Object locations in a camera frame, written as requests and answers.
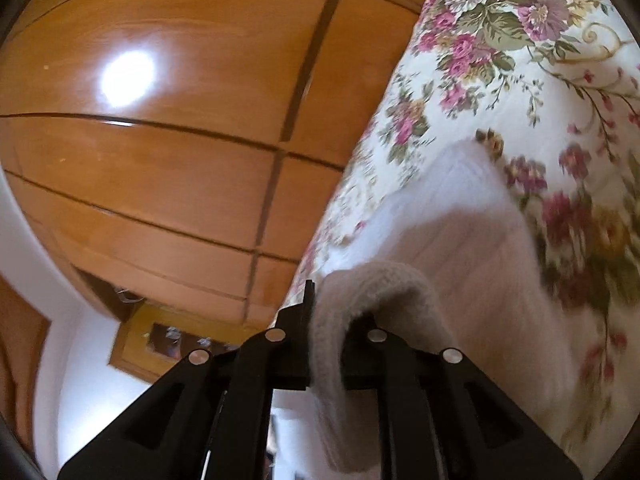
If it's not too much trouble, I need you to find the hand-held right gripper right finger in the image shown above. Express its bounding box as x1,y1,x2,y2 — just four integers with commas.
344,311,584,480

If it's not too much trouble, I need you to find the white knitted sweater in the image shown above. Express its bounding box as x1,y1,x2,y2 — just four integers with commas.
271,140,593,480

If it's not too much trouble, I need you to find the wooden wardrobe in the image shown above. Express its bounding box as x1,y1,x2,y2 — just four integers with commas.
0,0,447,333

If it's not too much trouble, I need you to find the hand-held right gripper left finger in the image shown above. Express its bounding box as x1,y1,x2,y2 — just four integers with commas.
56,280,317,480

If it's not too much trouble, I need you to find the wooden door frame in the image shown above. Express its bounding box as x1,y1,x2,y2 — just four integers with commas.
0,277,52,443

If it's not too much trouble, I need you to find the wooden framed cabinet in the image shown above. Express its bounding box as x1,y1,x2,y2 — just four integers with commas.
109,302,243,387

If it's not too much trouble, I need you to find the floral bedspread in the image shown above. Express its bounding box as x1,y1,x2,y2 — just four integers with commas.
274,0,640,480

